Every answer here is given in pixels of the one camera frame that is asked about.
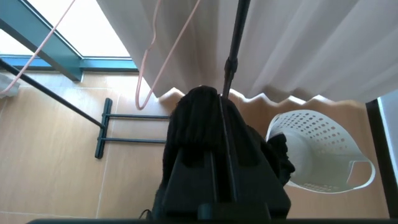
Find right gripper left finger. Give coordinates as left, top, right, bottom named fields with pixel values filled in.
left=163, top=148, right=234, bottom=218

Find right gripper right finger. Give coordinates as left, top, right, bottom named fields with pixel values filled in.
left=220, top=95, right=292, bottom=218

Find black shorts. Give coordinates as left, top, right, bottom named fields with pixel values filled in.
left=150, top=85, right=280, bottom=220

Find white laundry basket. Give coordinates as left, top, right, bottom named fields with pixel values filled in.
left=266, top=109, right=376, bottom=194

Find black clothes rack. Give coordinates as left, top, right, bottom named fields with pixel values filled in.
left=0, top=0, right=252, bottom=159

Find window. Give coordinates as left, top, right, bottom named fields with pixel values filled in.
left=0, top=0, right=139, bottom=82

